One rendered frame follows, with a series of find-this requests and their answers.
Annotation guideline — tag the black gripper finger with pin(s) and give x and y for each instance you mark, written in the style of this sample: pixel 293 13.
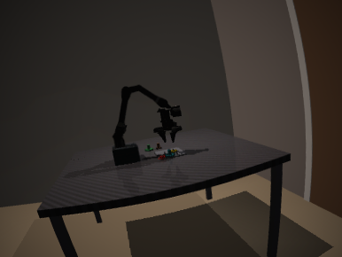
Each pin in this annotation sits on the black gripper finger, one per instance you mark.
pixel 163 136
pixel 172 134

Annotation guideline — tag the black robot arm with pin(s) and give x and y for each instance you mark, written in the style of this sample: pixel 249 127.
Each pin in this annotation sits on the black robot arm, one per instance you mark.
pixel 125 94

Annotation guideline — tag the teal gear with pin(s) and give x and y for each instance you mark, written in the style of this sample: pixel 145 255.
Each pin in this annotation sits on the teal gear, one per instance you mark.
pixel 169 154

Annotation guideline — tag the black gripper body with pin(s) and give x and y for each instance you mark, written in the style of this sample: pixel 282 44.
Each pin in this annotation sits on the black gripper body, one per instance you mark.
pixel 166 125

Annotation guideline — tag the green gear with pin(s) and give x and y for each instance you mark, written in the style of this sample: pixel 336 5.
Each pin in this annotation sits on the green gear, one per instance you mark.
pixel 148 148

